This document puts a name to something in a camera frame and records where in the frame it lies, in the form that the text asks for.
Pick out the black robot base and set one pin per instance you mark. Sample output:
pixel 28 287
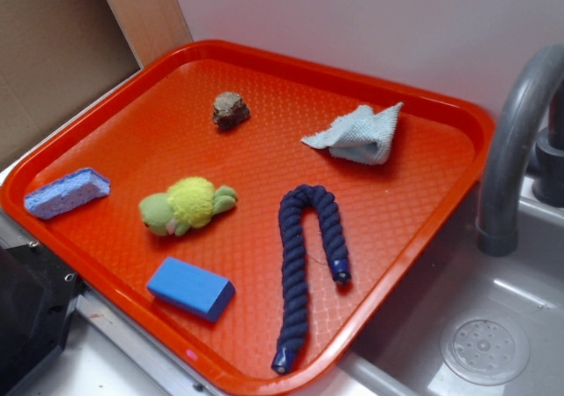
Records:
pixel 38 297

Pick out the light blue cloth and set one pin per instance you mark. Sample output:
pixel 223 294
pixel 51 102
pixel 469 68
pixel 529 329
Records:
pixel 362 136

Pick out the orange plastic tray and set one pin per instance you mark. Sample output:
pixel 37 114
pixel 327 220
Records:
pixel 158 129

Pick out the brown rock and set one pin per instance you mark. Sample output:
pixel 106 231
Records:
pixel 229 110

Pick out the green yellow plush turtle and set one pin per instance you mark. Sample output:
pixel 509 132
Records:
pixel 191 203

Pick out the blue foam block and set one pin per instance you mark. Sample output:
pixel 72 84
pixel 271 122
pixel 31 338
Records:
pixel 191 288

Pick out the grey curved faucet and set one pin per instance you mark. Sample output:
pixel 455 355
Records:
pixel 523 116

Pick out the purple blue sponge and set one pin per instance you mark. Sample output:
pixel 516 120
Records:
pixel 67 193

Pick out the grey plastic sink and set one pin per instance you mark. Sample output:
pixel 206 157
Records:
pixel 398 351

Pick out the sink drain strainer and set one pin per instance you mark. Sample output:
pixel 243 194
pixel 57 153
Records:
pixel 484 348

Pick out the brown cardboard panel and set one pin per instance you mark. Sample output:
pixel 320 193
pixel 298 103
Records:
pixel 58 56

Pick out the black faucet knob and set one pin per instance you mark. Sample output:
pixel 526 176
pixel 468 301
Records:
pixel 548 187

